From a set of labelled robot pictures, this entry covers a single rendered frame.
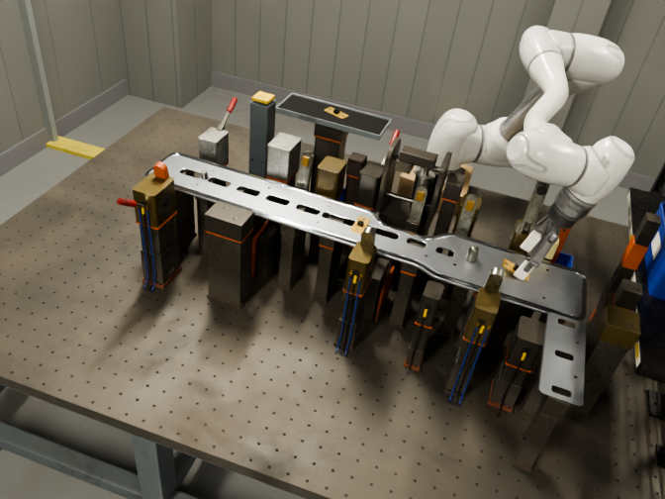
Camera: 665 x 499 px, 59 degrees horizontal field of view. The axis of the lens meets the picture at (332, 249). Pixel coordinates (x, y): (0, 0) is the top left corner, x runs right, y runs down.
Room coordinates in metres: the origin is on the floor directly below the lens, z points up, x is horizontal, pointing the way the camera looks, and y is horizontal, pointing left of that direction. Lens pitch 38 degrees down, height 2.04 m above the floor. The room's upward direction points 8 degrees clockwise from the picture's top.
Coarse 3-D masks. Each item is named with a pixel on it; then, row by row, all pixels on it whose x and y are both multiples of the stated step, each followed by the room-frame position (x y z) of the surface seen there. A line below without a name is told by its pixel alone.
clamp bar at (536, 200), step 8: (536, 184) 1.47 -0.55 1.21; (544, 184) 1.48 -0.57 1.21; (536, 192) 1.44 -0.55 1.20; (544, 192) 1.44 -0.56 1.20; (536, 200) 1.47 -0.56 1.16; (528, 208) 1.46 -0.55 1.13; (536, 208) 1.46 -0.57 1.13; (528, 216) 1.46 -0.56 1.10; (536, 216) 1.45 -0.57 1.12; (520, 232) 1.45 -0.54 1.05; (528, 232) 1.45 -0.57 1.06
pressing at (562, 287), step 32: (160, 160) 1.66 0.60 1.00; (192, 160) 1.68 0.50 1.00; (192, 192) 1.50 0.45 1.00; (224, 192) 1.52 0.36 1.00; (288, 192) 1.57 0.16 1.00; (288, 224) 1.41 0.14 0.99; (320, 224) 1.42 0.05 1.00; (384, 224) 1.46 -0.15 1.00; (416, 256) 1.33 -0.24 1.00; (448, 256) 1.35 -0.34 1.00; (480, 256) 1.37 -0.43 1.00; (512, 256) 1.39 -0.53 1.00; (512, 288) 1.25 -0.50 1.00; (544, 288) 1.27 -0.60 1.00; (576, 288) 1.29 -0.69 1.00
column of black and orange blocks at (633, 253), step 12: (648, 216) 1.40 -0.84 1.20; (648, 228) 1.37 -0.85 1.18; (636, 240) 1.38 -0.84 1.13; (648, 240) 1.37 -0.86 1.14; (624, 252) 1.41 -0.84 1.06; (636, 252) 1.37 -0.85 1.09; (624, 264) 1.37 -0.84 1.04; (636, 264) 1.36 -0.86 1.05; (624, 276) 1.37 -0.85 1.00; (612, 288) 1.37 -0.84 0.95; (588, 324) 1.39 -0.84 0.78
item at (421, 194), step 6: (420, 186) 1.55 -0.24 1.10; (426, 186) 1.55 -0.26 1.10; (420, 192) 1.53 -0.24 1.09; (426, 192) 1.54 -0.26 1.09; (414, 198) 1.54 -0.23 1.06; (420, 198) 1.53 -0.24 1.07; (426, 198) 1.53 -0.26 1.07; (414, 204) 1.53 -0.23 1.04; (420, 204) 1.53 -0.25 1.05; (414, 210) 1.53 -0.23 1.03; (420, 210) 1.52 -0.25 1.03; (414, 216) 1.52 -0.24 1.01; (420, 216) 1.52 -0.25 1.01
